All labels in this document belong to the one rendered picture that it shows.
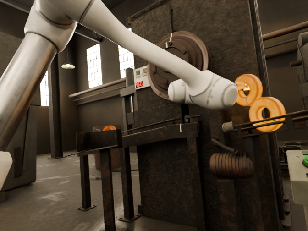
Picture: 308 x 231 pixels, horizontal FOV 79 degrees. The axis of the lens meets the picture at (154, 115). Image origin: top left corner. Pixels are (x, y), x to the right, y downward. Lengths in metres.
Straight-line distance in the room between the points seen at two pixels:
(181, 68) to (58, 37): 0.43
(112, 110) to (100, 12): 9.94
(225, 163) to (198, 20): 1.02
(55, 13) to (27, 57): 0.16
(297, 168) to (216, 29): 1.19
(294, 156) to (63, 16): 0.71
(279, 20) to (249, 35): 6.52
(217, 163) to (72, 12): 0.89
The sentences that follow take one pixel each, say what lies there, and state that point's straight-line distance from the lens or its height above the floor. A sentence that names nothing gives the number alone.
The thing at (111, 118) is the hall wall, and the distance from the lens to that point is 10.55.
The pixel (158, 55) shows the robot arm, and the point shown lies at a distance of 0.63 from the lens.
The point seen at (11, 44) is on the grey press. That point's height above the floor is 2.14.
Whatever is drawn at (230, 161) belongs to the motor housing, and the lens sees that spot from 1.03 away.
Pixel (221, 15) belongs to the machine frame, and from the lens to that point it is 1.52.
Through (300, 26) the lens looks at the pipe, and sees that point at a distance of 7.01.
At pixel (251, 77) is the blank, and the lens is 0.99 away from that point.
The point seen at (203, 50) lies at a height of 1.16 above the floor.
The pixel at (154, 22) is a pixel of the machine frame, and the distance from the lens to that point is 1.77.
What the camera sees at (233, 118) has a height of 0.71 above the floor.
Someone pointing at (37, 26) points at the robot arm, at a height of 1.05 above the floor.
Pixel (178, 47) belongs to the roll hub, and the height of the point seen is 1.19.
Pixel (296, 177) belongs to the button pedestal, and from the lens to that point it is 0.42.
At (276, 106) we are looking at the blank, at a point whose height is 0.74.
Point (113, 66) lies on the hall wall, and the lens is 10.85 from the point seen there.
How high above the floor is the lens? 0.68
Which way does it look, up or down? 5 degrees up
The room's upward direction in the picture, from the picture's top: 5 degrees counter-clockwise
